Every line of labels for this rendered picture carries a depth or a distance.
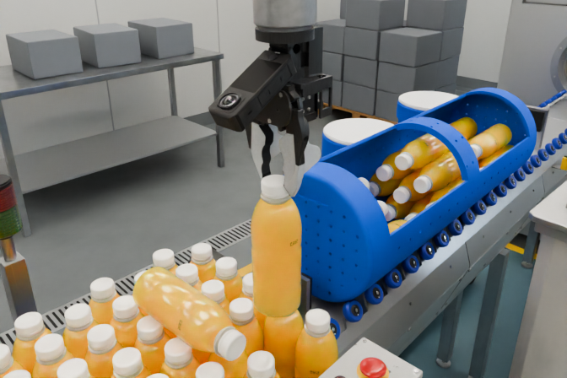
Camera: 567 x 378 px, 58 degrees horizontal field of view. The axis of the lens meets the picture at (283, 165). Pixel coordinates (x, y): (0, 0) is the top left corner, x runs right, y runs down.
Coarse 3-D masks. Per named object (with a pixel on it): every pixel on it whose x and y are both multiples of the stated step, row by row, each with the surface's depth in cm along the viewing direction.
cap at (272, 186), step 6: (264, 180) 68; (270, 180) 68; (276, 180) 68; (282, 180) 68; (264, 186) 66; (270, 186) 66; (276, 186) 66; (282, 186) 66; (264, 192) 67; (270, 192) 66; (276, 192) 66; (282, 192) 66; (276, 198) 66
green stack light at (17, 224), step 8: (16, 208) 91; (0, 216) 89; (8, 216) 90; (16, 216) 91; (0, 224) 89; (8, 224) 90; (16, 224) 91; (0, 232) 90; (8, 232) 90; (16, 232) 92
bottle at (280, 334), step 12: (264, 324) 87; (276, 324) 84; (288, 324) 84; (300, 324) 85; (264, 336) 86; (276, 336) 84; (288, 336) 84; (264, 348) 88; (276, 348) 85; (288, 348) 85; (276, 360) 86; (288, 360) 86; (288, 372) 87
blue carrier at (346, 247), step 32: (480, 96) 159; (512, 96) 151; (416, 128) 126; (448, 128) 125; (480, 128) 162; (512, 128) 155; (320, 160) 109; (352, 160) 130; (512, 160) 140; (320, 192) 98; (352, 192) 95; (448, 192) 115; (480, 192) 128; (320, 224) 100; (352, 224) 94; (384, 224) 96; (416, 224) 104; (320, 256) 103; (352, 256) 97; (384, 256) 97; (320, 288) 106; (352, 288) 99
